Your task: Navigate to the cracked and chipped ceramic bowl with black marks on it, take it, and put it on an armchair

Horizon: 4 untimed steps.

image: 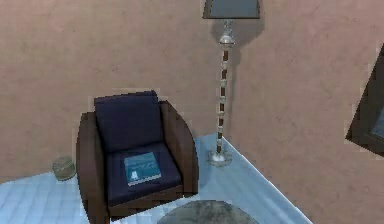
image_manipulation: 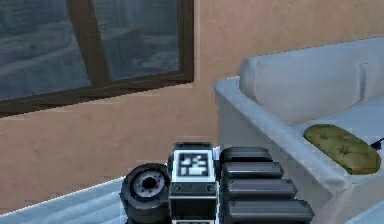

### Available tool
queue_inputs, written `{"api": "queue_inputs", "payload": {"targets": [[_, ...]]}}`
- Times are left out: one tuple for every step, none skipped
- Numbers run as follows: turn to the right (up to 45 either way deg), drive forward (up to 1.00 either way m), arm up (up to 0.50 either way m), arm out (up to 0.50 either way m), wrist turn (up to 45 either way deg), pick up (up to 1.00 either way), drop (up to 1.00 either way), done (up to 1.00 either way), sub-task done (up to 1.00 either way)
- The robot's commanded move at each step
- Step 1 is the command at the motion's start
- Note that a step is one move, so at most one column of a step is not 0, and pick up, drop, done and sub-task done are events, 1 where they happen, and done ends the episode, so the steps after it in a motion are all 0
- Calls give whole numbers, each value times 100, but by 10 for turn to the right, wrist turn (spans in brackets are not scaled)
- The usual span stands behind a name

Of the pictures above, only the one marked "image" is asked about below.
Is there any brown armchair with navy cushions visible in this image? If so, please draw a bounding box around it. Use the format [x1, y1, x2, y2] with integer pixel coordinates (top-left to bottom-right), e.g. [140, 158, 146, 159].
[75, 89, 200, 224]

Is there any blue book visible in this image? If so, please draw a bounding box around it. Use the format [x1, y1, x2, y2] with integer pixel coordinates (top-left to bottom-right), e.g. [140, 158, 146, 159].
[123, 151, 163, 187]

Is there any round grey table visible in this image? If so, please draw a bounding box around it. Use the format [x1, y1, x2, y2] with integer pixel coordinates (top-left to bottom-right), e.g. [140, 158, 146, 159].
[157, 199, 260, 224]

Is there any floor lamp with grey shade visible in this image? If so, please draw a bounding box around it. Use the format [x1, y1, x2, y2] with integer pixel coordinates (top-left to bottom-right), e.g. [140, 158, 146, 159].
[202, 0, 261, 168]

